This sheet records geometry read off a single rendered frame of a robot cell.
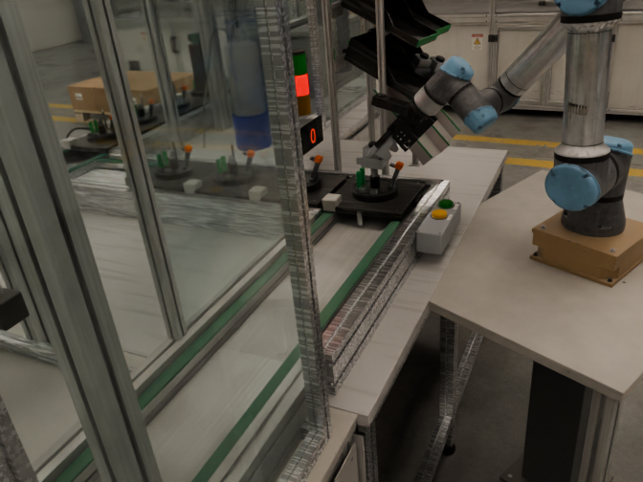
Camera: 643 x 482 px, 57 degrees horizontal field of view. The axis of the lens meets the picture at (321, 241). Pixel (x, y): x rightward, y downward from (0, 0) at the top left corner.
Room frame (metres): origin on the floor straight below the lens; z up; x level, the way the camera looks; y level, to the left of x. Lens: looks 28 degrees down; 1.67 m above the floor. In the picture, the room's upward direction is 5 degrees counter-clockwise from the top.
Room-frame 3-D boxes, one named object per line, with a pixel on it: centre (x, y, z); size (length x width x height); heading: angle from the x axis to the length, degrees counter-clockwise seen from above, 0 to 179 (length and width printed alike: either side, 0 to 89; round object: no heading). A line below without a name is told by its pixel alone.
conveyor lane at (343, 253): (1.35, -0.01, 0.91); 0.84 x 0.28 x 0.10; 152
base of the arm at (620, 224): (1.33, -0.70, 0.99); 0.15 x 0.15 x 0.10
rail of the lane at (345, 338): (1.29, -0.18, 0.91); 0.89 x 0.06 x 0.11; 152
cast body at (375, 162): (1.61, -0.16, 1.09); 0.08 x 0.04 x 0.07; 62
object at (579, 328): (1.37, -0.67, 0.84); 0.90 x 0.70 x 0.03; 129
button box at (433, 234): (1.43, -0.32, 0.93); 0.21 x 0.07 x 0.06; 152
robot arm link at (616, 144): (1.33, -0.70, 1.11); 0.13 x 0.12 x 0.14; 134
